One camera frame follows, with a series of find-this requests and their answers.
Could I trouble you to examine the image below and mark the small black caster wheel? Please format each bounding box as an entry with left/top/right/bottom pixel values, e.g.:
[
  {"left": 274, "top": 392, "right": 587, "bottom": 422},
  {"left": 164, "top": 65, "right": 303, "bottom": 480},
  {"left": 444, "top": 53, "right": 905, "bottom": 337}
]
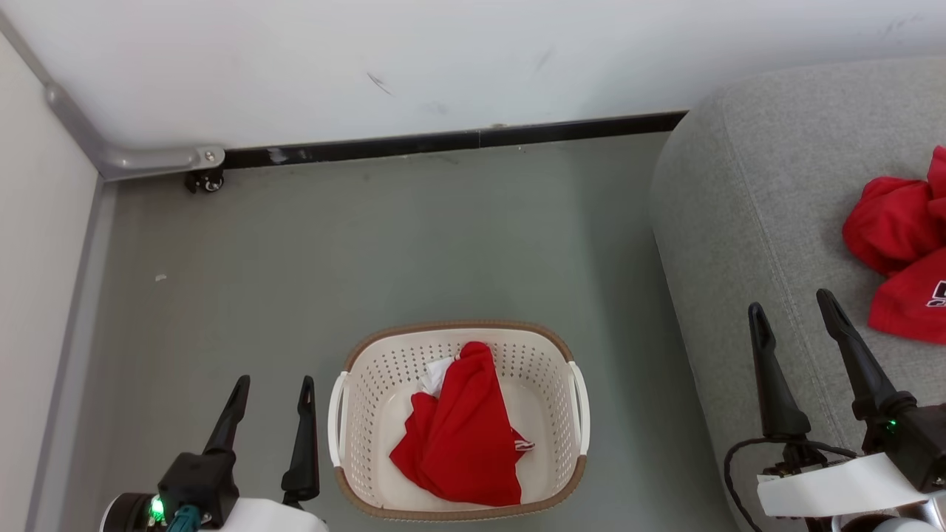
[{"left": 185, "top": 168, "right": 225, "bottom": 194}]

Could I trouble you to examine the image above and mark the grey metal partition frame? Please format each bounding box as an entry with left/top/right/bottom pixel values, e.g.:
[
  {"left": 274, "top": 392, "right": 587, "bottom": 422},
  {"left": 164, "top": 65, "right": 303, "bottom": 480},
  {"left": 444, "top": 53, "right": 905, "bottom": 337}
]
[{"left": 0, "top": 11, "right": 226, "bottom": 532}]

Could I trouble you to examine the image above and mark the red Bulls print garment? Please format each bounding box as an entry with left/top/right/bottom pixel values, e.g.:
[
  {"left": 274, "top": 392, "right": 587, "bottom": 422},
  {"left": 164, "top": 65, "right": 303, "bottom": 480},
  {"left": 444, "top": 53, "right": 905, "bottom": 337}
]
[{"left": 843, "top": 146, "right": 946, "bottom": 344}]

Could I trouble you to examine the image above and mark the plain red garment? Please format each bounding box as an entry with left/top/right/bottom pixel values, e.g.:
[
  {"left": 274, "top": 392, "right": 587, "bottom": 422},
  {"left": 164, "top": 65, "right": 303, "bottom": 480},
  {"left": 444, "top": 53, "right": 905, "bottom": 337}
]
[{"left": 389, "top": 341, "right": 534, "bottom": 508}]

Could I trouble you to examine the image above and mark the white cloth garment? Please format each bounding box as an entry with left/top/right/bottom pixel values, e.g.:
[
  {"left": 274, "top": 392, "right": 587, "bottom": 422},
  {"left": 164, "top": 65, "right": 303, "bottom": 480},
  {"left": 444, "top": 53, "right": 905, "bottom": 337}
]
[{"left": 420, "top": 356, "right": 457, "bottom": 396}]

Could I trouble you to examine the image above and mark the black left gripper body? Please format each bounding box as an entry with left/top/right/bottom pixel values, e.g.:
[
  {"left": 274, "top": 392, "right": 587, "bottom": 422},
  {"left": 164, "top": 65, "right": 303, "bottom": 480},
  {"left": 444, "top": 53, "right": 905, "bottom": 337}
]
[{"left": 157, "top": 451, "right": 239, "bottom": 528}]

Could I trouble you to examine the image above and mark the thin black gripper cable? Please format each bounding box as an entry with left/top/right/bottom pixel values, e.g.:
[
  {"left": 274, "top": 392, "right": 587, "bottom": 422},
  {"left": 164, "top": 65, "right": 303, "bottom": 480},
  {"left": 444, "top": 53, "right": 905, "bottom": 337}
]
[{"left": 722, "top": 436, "right": 860, "bottom": 532}]

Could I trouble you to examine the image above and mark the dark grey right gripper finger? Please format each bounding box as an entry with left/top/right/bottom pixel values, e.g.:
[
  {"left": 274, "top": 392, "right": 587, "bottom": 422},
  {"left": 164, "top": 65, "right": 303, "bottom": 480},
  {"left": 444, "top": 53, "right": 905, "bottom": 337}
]
[
  {"left": 816, "top": 288, "right": 918, "bottom": 423},
  {"left": 748, "top": 301, "right": 812, "bottom": 440}
]

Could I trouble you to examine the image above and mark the black baseboard strip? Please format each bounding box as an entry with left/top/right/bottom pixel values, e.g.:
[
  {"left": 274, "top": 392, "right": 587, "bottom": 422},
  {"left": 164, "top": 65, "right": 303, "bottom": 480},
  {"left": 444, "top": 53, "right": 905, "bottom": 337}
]
[{"left": 222, "top": 111, "right": 688, "bottom": 171}]

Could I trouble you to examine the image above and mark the white perforated laundry basket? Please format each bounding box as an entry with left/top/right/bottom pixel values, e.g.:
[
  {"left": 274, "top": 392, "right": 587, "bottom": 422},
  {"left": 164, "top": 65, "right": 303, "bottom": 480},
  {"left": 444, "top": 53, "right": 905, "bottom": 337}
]
[{"left": 327, "top": 320, "right": 591, "bottom": 522}]

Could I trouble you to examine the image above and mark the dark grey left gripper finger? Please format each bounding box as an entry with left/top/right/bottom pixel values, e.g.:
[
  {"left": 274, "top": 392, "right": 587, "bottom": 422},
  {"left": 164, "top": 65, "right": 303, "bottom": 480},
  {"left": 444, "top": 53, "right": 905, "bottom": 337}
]
[
  {"left": 281, "top": 376, "right": 321, "bottom": 504},
  {"left": 203, "top": 375, "right": 251, "bottom": 454}
]

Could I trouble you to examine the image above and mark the grey fabric sofa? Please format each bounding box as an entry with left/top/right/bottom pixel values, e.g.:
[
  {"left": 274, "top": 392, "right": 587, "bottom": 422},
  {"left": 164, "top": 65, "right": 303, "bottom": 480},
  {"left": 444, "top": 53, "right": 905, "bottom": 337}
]
[{"left": 649, "top": 58, "right": 946, "bottom": 532}]

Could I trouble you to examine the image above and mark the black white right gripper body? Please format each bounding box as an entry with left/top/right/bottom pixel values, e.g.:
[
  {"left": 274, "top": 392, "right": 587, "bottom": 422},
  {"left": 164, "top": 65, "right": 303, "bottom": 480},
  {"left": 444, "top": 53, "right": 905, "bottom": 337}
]
[{"left": 756, "top": 405, "right": 946, "bottom": 518}]

